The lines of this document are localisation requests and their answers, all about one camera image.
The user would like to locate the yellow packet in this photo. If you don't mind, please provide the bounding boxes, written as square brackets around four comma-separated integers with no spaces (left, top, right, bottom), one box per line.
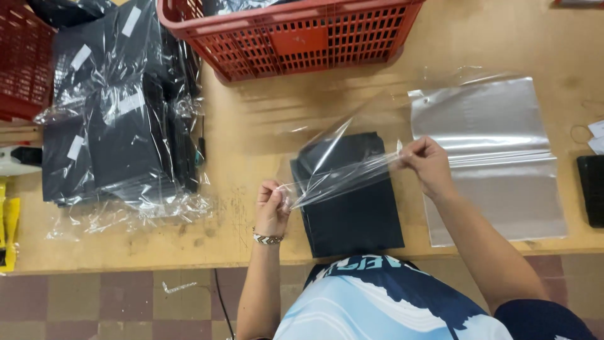
[0,178,21,273]

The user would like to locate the black cable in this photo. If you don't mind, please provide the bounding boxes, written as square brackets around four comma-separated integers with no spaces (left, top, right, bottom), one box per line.
[214,268,235,340]

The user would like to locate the beaded bracelet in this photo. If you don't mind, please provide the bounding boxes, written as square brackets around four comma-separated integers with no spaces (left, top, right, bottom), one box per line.
[252,227,284,245]

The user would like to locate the dark red plastic basket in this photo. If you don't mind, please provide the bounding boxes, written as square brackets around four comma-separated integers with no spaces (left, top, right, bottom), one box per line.
[0,0,57,122]

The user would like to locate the person's blue white shirt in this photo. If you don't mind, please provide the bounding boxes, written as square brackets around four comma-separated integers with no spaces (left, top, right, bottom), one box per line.
[273,255,597,340]

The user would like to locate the stack of clear plastic bags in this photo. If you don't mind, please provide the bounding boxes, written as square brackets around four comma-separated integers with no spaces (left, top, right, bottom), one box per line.
[408,76,568,247]

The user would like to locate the black phone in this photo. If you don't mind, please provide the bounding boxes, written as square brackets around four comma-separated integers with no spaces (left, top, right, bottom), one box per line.
[577,155,604,228]

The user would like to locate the black plastic bag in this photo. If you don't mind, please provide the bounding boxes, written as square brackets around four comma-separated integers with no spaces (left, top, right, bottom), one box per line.
[27,0,116,28]

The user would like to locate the folded black garment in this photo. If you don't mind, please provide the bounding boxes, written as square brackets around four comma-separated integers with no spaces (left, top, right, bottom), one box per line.
[290,132,405,258]

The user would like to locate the clear plastic scrap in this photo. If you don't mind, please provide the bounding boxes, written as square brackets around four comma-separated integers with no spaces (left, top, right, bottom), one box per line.
[162,281,198,294]

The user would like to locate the pile of bagged black garments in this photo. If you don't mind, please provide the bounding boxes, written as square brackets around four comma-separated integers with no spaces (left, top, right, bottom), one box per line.
[35,0,213,239]

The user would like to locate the person's right hand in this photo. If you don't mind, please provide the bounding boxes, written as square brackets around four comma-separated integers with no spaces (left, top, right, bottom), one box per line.
[395,136,459,201]

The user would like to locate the white black tape dispenser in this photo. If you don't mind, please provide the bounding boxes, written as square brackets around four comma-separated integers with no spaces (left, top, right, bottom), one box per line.
[0,144,43,177]

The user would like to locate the white paper tags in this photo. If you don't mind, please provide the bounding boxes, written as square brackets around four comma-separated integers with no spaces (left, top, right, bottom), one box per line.
[587,120,604,155]

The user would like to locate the red plastic crate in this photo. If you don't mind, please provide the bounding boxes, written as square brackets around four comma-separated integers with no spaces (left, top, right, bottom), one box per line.
[157,0,425,83]

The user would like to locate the clear plastic bag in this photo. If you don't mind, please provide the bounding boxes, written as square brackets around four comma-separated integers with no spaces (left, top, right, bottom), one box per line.
[277,106,416,211]

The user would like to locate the person's left hand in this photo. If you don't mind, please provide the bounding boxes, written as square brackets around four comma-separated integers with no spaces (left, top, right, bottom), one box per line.
[255,179,292,237]

